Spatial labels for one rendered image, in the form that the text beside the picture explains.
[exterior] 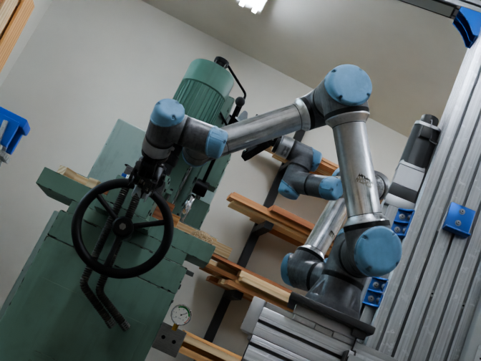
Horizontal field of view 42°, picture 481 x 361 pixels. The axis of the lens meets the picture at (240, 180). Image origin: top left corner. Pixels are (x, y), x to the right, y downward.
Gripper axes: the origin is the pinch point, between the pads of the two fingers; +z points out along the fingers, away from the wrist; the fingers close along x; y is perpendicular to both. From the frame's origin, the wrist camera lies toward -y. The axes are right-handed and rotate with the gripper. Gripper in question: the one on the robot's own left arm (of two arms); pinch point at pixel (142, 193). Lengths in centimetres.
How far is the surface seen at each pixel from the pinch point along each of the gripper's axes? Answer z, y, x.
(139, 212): 14.1, -4.6, 0.3
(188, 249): 23.7, -6.8, 18.4
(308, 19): 66, -246, 28
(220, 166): 33, -57, 16
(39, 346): 46, 32, -10
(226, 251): 33.7, -20.3, 30.7
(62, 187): 23.1, -8.2, -25.9
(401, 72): 74, -250, 98
